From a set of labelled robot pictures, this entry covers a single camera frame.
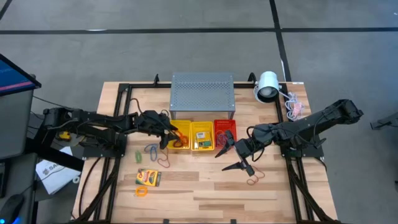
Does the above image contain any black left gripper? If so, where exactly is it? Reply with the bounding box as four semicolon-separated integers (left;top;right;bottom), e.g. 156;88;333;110
138;110;182;150

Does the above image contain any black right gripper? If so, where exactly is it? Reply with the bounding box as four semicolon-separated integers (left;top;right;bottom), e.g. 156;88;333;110
214;129;261;177

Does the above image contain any red spiral wrist coil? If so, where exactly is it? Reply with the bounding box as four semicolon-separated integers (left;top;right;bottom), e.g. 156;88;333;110
175;129;190;147

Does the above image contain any yellow crayon box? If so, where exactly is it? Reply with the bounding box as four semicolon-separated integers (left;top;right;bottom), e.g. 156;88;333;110
195;130;214;149
135;169;162;187

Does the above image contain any grey operator desk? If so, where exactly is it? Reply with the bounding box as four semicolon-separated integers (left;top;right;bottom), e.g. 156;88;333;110
0;88;39;224

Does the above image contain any thin brown rubber band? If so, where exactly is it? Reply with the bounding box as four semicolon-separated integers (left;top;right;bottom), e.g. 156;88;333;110
217;130;236;147
246;169;266;187

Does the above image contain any yellow plastic basket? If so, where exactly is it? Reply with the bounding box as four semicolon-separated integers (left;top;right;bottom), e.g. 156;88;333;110
168;119;193;150
190;120;216;151

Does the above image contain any red plastic basket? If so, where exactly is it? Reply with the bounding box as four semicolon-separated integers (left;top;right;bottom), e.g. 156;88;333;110
214;119;238;149

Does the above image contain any dark red rubber band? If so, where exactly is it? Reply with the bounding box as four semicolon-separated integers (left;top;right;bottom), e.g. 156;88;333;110
157;147;171;169

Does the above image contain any grey perforated metal shelf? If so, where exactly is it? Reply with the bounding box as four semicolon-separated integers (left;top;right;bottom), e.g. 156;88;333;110
169;72;236;120

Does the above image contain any white printed booklet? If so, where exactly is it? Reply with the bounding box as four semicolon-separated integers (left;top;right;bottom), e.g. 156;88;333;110
35;146;82;195

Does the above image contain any grey chair base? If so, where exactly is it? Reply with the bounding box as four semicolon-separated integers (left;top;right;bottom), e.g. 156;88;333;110
369;112;398;130

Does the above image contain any black computer monitor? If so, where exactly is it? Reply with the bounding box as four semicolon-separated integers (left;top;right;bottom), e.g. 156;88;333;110
0;53;42;94

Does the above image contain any black computer mouse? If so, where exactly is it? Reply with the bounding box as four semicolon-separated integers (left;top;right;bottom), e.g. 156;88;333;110
0;193;26;224

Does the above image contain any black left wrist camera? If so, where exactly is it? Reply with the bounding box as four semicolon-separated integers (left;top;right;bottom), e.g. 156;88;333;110
146;111;167;125

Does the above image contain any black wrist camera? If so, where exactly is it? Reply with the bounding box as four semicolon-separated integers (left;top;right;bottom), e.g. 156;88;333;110
146;111;167;125
252;123;277;146

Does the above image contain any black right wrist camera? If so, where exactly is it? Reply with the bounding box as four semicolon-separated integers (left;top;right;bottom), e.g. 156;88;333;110
252;123;277;146

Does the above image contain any black aluminium rig frame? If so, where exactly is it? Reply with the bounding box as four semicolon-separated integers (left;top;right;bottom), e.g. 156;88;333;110
73;73;343;224

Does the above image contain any white lamp cable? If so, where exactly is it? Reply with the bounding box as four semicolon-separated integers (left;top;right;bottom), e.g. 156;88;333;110
279;90;305;121

